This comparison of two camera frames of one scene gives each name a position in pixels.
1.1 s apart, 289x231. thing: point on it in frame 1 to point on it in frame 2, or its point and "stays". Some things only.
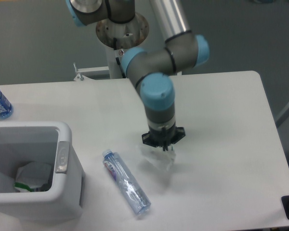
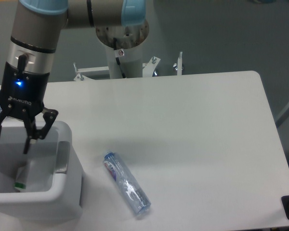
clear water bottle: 133,193 stays
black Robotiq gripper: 163,136 to 22,92
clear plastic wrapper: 163,160 to 40,173
